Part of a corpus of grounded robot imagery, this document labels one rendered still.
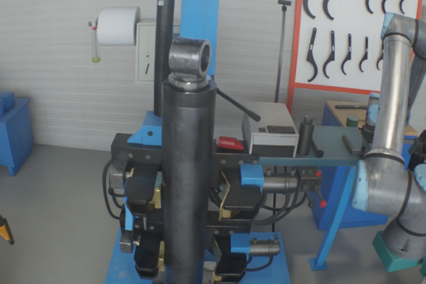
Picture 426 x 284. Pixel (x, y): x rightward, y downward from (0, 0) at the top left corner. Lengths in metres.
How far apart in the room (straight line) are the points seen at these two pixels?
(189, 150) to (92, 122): 2.52
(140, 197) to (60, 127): 2.59
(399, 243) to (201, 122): 0.90
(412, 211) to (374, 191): 0.15
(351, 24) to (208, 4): 2.13
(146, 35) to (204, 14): 0.58
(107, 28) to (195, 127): 1.07
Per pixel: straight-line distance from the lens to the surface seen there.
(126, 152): 1.85
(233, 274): 1.91
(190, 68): 1.40
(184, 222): 1.71
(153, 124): 1.81
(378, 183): 1.07
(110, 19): 2.30
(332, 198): 2.93
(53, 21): 3.77
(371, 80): 3.91
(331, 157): 1.95
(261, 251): 2.10
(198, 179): 1.58
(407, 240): 1.18
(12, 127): 3.64
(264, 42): 3.51
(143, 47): 2.30
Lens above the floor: 1.96
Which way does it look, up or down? 24 degrees down
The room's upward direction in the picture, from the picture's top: 3 degrees clockwise
